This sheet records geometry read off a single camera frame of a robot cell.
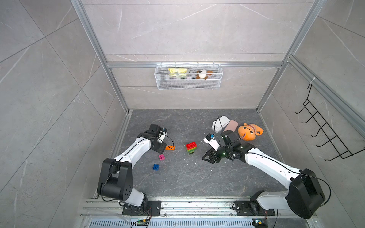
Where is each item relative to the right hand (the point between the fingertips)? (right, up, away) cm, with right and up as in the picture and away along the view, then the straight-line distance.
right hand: (206, 155), depth 80 cm
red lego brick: (-8, +4, +8) cm, 12 cm away
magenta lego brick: (-27, -4, +10) cm, 30 cm away
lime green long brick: (-8, +1, +9) cm, 12 cm away
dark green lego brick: (-9, -1, +12) cm, 15 cm away
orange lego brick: (-24, 0, +18) cm, 30 cm away
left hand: (-29, +4, +10) cm, 31 cm away
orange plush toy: (+33, +13, +15) cm, 39 cm away
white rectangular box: (+14, +16, +26) cm, 34 cm away
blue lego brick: (-31, -10, +7) cm, 33 cm away
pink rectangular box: (+24, +16, +28) cm, 40 cm away
